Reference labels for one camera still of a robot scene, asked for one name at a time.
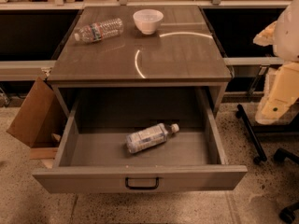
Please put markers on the grey drawer cabinet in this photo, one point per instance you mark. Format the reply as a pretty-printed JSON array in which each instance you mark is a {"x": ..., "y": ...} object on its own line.
[{"x": 181, "y": 53}]

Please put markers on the brown cardboard box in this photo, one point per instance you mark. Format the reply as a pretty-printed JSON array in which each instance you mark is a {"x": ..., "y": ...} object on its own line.
[{"x": 39, "y": 118}]

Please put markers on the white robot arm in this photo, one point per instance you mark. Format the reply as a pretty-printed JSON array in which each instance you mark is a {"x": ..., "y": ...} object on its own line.
[{"x": 283, "y": 35}]

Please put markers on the white plastic bowl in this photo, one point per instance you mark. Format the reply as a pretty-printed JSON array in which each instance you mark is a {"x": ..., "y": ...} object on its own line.
[{"x": 148, "y": 21}]

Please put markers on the black drawer handle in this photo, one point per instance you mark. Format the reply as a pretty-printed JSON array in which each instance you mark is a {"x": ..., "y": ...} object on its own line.
[{"x": 142, "y": 183}]

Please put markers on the clear plastic water bottle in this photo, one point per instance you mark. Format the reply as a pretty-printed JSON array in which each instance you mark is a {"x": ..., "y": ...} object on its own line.
[{"x": 99, "y": 31}]

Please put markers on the black chair base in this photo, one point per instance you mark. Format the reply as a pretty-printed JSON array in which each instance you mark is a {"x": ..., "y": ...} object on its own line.
[{"x": 287, "y": 214}]

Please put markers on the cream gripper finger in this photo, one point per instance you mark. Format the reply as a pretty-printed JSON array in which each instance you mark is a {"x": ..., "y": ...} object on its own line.
[
  {"x": 265, "y": 37},
  {"x": 281, "y": 91}
]

